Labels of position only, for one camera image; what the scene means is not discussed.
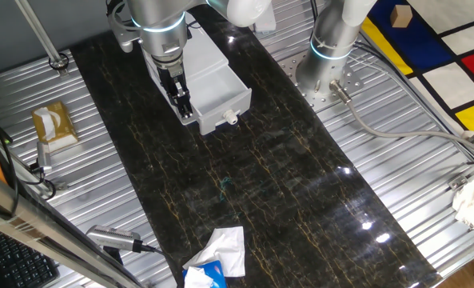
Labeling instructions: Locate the silver ribbed camera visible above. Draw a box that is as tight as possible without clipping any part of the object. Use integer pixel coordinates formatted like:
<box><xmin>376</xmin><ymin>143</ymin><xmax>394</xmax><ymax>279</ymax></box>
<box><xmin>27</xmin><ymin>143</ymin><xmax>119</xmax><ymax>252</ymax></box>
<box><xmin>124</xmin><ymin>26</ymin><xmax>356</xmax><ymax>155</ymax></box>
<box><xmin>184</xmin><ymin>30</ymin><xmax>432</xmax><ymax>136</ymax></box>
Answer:
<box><xmin>85</xmin><ymin>224</ymin><xmax>144</xmax><ymax>254</ymax></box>

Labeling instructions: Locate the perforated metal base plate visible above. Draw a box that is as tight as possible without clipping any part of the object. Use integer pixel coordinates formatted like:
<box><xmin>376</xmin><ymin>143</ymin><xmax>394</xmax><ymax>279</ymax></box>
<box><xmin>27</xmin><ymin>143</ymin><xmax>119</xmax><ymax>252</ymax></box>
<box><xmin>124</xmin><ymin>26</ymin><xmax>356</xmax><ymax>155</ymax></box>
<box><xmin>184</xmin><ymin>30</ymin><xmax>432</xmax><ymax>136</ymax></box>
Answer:
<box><xmin>278</xmin><ymin>51</ymin><xmax>364</xmax><ymax>113</ymax></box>

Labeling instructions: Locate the black marble pattern mat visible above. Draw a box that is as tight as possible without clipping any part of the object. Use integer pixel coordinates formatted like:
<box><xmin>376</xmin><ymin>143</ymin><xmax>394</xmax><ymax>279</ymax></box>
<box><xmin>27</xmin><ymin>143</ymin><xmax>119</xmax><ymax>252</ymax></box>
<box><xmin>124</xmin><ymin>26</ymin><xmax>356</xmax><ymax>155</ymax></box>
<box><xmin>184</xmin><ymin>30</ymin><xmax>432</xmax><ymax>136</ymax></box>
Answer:
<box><xmin>69</xmin><ymin>3</ymin><xmax>444</xmax><ymax>288</ymax></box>

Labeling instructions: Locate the aluminium frame bar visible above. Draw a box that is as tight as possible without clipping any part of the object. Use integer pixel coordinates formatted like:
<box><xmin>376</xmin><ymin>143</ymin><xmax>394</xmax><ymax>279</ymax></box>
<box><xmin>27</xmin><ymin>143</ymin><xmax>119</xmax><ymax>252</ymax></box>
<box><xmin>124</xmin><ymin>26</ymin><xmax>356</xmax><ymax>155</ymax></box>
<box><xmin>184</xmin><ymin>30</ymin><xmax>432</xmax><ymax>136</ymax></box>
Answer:
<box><xmin>0</xmin><ymin>166</ymin><xmax>145</xmax><ymax>288</ymax></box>

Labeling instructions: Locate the thick grey robot cable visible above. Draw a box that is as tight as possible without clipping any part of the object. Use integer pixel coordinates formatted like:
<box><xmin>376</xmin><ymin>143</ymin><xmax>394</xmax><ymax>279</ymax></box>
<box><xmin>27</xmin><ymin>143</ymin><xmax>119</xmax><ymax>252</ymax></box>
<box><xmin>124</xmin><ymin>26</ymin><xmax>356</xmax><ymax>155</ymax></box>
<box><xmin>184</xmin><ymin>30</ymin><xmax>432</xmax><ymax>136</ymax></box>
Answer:
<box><xmin>329</xmin><ymin>79</ymin><xmax>474</xmax><ymax>159</ymax></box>

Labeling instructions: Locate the black keyboard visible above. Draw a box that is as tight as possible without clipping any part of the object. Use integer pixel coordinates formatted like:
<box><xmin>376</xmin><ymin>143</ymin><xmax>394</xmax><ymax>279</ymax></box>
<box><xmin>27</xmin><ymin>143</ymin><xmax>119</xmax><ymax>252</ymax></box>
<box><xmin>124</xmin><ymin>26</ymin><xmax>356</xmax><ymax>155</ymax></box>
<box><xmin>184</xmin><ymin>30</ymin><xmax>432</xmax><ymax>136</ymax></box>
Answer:
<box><xmin>0</xmin><ymin>231</ymin><xmax>61</xmax><ymax>288</ymax></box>

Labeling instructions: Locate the black camera cable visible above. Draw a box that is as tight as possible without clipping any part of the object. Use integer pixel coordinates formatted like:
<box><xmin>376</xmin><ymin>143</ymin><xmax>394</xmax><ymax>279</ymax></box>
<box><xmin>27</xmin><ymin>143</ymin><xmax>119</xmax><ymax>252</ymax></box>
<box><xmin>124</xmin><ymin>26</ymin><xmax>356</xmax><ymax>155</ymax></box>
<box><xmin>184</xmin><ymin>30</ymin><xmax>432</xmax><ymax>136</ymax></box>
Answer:
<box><xmin>139</xmin><ymin>242</ymin><xmax>181</xmax><ymax>283</ymax></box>

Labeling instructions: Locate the crumpled white tissue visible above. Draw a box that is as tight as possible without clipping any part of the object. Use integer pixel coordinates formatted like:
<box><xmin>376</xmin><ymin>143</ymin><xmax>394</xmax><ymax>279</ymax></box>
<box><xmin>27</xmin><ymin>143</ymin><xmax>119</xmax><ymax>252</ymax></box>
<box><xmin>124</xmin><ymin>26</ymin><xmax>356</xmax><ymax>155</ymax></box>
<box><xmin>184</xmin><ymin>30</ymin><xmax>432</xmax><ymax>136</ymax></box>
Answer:
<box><xmin>184</xmin><ymin>266</ymin><xmax>214</xmax><ymax>288</ymax></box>

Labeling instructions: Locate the colourful block pattern cloth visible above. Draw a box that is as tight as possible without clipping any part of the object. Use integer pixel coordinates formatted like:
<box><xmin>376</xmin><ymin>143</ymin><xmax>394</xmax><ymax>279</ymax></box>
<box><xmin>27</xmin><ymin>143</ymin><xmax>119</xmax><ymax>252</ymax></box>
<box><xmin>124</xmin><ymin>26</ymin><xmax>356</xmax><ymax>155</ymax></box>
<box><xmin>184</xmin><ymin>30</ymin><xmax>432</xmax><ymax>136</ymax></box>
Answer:
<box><xmin>360</xmin><ymin>0</ymin><xmax>474</xmax><ymax>133</ymax></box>

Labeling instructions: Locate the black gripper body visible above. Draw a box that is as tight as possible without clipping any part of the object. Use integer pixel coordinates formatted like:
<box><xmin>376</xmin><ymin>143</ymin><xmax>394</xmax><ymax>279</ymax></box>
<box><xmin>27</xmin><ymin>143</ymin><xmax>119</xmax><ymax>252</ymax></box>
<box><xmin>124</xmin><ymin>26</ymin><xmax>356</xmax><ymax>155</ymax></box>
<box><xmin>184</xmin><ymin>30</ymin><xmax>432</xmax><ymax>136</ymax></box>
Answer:
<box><xmin>156</xmin><ymin>63</ymin><xmax>186</xmax><ymax>99</ymax></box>

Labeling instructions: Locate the flat white tissue sheet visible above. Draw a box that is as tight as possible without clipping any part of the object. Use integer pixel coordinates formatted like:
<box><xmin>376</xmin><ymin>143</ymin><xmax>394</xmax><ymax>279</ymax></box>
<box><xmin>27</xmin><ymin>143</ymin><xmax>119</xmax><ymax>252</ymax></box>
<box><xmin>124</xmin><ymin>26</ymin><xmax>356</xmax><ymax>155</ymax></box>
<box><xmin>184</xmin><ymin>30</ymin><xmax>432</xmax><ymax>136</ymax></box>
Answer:
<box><xmin>182</xmin><ymin>226</ymin><xmax>246</xmax><ymax>278</ymax></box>

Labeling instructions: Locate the white plastic drawer cabinet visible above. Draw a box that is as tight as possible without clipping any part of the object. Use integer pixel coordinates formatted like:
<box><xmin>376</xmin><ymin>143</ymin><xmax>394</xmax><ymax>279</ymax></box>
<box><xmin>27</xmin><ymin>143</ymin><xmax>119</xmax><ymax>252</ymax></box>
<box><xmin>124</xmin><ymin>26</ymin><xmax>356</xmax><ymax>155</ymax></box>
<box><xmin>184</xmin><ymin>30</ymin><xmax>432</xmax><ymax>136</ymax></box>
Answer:
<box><xmin>141</xmin><ymin>10</ymin><xmax>230</xmax><ymax>126</ymax></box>

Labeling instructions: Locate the slanted aluminium pole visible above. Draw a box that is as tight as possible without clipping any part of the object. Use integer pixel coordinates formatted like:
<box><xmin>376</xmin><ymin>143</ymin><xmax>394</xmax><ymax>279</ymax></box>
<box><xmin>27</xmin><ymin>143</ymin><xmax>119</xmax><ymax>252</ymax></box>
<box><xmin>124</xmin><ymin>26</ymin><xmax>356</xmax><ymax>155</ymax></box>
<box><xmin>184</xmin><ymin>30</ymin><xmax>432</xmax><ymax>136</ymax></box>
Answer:
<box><xmin>14</xmin><ymin>0</ymin><xmax>70</xmax><ymax>77</ymax></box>

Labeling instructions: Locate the thin cable bundle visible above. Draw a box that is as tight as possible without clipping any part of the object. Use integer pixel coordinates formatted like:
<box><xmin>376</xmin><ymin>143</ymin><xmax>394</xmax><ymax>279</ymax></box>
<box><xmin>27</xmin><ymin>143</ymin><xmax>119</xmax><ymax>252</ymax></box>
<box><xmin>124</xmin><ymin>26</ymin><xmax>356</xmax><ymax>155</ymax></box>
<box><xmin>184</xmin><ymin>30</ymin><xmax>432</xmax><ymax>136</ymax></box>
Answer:
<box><xmin>351</xmin><ymin>39</ymin><xmax>474</xmax><ymax>161</ymax></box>

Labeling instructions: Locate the small wooden cube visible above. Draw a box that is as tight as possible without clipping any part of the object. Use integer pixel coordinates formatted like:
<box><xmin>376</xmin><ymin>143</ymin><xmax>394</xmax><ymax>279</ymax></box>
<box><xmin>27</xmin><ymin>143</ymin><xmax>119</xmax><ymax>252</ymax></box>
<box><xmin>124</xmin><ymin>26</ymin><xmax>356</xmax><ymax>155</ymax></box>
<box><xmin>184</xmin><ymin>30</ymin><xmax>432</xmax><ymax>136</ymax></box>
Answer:
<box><xmin>389</xmin><ymin>4</ymin><xmax>414</xmax><ymax>29</ymax></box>

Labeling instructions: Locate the small grey camera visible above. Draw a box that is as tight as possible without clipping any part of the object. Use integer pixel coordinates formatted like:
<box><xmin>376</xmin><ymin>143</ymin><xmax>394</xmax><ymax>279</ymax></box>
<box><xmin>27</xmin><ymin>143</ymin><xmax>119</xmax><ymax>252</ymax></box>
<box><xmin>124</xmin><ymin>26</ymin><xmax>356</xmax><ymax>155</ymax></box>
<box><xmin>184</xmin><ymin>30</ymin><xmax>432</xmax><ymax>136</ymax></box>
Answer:
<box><xmin>35</xmin><ymin>141</ymin><xmax>54</xmax><ymax>175</ymax></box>

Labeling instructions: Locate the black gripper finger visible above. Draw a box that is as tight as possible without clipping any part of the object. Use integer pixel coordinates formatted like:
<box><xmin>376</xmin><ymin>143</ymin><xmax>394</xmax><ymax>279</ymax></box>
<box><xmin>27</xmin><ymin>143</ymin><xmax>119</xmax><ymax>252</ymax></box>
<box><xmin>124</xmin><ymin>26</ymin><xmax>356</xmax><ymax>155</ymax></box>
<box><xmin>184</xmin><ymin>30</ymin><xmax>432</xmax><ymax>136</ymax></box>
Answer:
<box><xmin>167</xmin><ymin>92</ymin><xmax>186</xmax><ymax>120</ymax></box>
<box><xmin>175</xmin><ymin>78</ymin><xmax>194</xmax><ymax>121</ymax></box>

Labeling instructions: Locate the wrist camera with grey bracket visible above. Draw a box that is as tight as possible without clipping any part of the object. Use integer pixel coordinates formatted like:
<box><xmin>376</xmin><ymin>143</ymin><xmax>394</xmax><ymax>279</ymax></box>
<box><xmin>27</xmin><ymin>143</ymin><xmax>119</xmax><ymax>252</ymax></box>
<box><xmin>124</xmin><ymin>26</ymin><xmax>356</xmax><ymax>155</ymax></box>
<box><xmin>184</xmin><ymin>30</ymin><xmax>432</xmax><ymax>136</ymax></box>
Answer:
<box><xmin>107</xmin><ymin>0</ymin><xmax>142</xmax><ymax>54</ymax></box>

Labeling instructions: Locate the blue tissue pack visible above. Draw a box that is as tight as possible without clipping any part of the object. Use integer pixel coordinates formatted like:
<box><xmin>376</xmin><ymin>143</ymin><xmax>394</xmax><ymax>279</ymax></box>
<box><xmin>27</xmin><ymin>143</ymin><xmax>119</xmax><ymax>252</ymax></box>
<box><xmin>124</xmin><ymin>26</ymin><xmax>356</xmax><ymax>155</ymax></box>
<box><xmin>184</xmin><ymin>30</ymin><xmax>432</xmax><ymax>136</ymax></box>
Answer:
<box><xmin>181</xmin><ymin>259</ymin><xmax>228</xmax><ymax>288</ymax></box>

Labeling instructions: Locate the gold tissue box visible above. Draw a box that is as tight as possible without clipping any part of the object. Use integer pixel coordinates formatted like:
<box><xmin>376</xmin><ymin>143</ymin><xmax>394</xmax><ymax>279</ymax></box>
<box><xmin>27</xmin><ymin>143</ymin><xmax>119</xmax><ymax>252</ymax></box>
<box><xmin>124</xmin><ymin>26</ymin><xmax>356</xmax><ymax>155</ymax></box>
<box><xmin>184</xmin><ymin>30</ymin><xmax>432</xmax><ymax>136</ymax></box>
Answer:
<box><xmin>31</xmin><ymin>100</ymin><xmax>80</xmax><ymax>153</ymax></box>

